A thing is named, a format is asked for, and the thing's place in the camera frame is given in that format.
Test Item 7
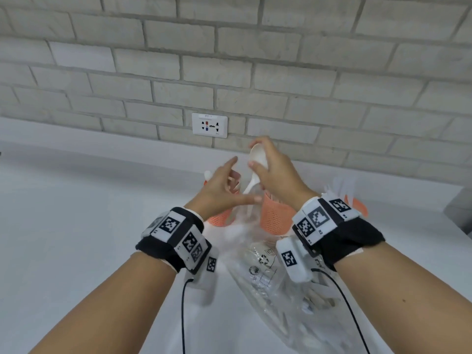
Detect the person's right hand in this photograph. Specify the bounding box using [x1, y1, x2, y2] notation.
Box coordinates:
[248, 135, 318, 215]

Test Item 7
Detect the person's left hand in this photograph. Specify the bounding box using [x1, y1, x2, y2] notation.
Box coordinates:
[184, 156, 264, 221]

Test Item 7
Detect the white plastic spoon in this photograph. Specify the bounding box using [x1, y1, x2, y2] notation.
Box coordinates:
[241, 143, 268, 197]

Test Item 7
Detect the person's left forearm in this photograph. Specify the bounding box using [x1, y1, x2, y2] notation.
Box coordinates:
[29, 251, 178, 354]

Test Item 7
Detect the person's right forearm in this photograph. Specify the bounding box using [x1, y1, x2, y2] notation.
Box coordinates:
[333, 241, 472, 354]

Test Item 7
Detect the orange mesh cup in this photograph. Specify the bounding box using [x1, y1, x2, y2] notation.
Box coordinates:
[260, 192, 296, 236]
[204, 169, 242, 228]
[345, 195, 369, 219]

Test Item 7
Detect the clear plastic bag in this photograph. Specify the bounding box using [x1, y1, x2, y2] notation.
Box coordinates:
[217, 185, 374, 354]

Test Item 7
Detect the black wristband with marker tags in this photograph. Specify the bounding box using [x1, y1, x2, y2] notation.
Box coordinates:
[135, 206, 213, 275]
[291, 194, 386, 271]

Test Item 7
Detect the pile of white plastic cutlery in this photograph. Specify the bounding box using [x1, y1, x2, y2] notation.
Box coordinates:
[251, 269, 356, 354]

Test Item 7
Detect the grey box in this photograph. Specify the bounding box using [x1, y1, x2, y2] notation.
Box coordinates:
[443, 187, 472, 234]

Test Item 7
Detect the white wall socket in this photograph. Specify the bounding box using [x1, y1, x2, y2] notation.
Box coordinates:
[191, 113, 228, 139]

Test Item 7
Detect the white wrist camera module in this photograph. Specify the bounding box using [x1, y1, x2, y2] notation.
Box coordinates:
[184, 254, 219, 304]
[276, 236, 315, 283]

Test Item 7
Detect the black cable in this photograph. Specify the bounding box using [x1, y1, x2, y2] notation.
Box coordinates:
[181, 277, 195, 354]
[311, 268, 370, 354]

